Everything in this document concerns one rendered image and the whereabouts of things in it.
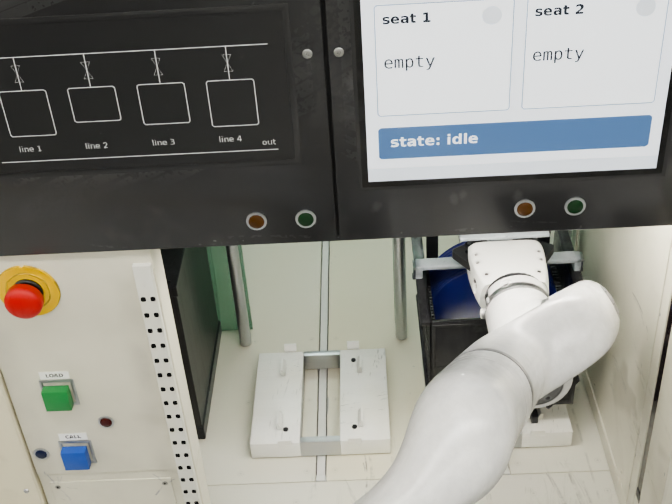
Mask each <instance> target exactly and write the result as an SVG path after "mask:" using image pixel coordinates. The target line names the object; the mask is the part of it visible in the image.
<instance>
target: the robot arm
mask: <svg viewBox="0 0 672 504"><path fill-rule="evenodd" d="M553 253H554V245H553V244H550V243H546V242H543V241H542V242H540V241H539V239H537V238H520V239H513V240H507V241H489V242H488V241H487V240H480V241H467V242H466V243H465V245H464V246H460V247H457V248H455V249H453V251H452V258H453V259H454V260H455V261H457V262H458V263H459V264H461V265H462V266H464V267H465V268H466V269H467V274H468V279H469V282H470V285H471V288H472V291H473V293H474V296H475V298H476V300H477V302H478V304H479V305H480V307H481V308H482V309H480V317H481V319H486V324H487V328H488V334H487V335H485V336H483V337H482V338H480V339H479V340H477V341H476V342H474V343H473V344H472V345H471V346H469V347H468V348H467V349H466V350H465V351H463V352H462V353H461V354H460V355H459V356H458V357H456V358H455V359H454V360H453V361H452V362H451V363H450V364H449V365H448V366H447V367H445V368H444V369H443V370H442V371H441V372H440V373H439V374H437V375H436V376H435V377H434V378H433V379H432V380H431V381H430V383H429V384H428V385H427V386H426V387H425V389H424V390H423V391H422V393H421V395H420V396H419V398H418V400H417V402H416V404H415V407H414V409H413V412H412V414H411V417H410V420H409V423H408V427H407V430H406V433H405V436H404V439H403V442H402V444H401V447H400V449H399V451H398V454H397V456H396V458H395V460H394V461H393V463H392V465H391V466H390V468H389V469H388V471H387V472H386V473H385V475H384V476H383V477H382V478H381V479H380V480H379V482H378V483H377V484H376V485H375V486H374V487H373V488H372V489H370V490H369V491H368V492H367V493H366V494H365V495H363V496H362V497H361V498H359V499H358V500H357V501H356V502H354V503H353V504H475V503H476V502H478V501H479V500H481V499H482V498H483V497H484V496H486V495H487V494H488V493H489V492H490V491H491V490H492V489H493V488H494V487H495V485H496V484H497V483H498V482H499V480H500V479H501V477H502V476H503V474H504V472H505V470H506V468H507V465H508V463H509V460H510V458H511V455H512V452H513V448H514V445H515V442H516V440H517V438H518V436H519V434H520V433H521V431H522V429H523V427H524V426H525V424H526V422H527V421H528V419H529V417H530V415H531V413H532V411H533V409H534V408H541V407H546V406H549V405H551V404H554V403H556V402H557V401H559V400H560V399H562V398H563V397H564V396H565V395H566V394H567V393H568V391H569V389H570V388H571V385H572V382H573V378H574V377H575V376H577V375H578V374H580V373H581V372H583V371H584V370H586V369H587V368H588V367H590V366H591V365H592V364H594V363H595V362H596V361H598V360H599V359H600V358H601V357H602V356H603V355H604V354H605V353H606V352H607V351H608V350H609V349H610V348H611V346H612V345H613V343H614V341H615V339H616V337H617V334H618V331H619V326H620V316H619V312H618V311H619V310H618V307H617V306H616V303H615V301H614V299H613V297H612V295H610V293H609V292H608V291H607V289H606V288H605V287H603V286H602V285H600V284H598V283H596V282H594V281H590V280H583V281H579V282H576V283H574V284H572V285H570V286H568V287H566V288H564V289H563V290H561V291H559V292H557V293H555V294H553V295H551V296H550V297H549V279H548V271H547V264H546V263H547V262H548V260H549V259H550V258H551V256H552V255H553Z"/></svg>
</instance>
